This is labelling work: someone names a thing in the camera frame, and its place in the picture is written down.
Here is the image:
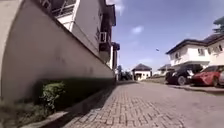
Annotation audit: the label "dark bushes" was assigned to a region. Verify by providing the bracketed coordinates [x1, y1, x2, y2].
[116, 64, 133, 82]

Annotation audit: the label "small white house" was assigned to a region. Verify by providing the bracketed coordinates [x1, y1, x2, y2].
[131, 63, 153, 82]

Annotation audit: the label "white multi-storey building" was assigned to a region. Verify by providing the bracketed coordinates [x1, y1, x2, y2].
[38, 0, 121, 71]

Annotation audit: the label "brick paved road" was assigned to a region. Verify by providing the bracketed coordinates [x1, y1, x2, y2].
[63, 81, 224, 128]

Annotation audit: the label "black car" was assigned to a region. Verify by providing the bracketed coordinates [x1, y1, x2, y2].
[164, 68, 196, 87]

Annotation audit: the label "green bush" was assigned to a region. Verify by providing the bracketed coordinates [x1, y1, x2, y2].
[39, 81, 66, 111]

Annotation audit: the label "concrete kerb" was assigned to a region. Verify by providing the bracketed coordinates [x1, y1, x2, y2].
[19, 84, 118, 128]

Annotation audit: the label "white house dark roof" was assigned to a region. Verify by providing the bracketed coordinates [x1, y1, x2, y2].
[165, 33, 224, 73]

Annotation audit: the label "grey concrete pavement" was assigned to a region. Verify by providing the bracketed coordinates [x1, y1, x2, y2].
[166, 83, 224, 94]

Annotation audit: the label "red car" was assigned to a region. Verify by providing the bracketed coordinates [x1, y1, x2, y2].
[190, 64, 224, 88]

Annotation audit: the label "grass strip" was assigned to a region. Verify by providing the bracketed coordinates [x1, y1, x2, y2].
[0, 78, 116, 128]

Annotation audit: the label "pale vehicle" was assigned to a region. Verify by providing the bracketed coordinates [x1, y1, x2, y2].
[218, 71, 224, 88]

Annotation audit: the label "tree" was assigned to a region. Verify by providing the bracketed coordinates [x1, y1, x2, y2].
[212, 15, 224, 34]

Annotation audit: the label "tall grey wall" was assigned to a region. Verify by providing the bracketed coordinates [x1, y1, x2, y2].
[0, 0, 116, 104]

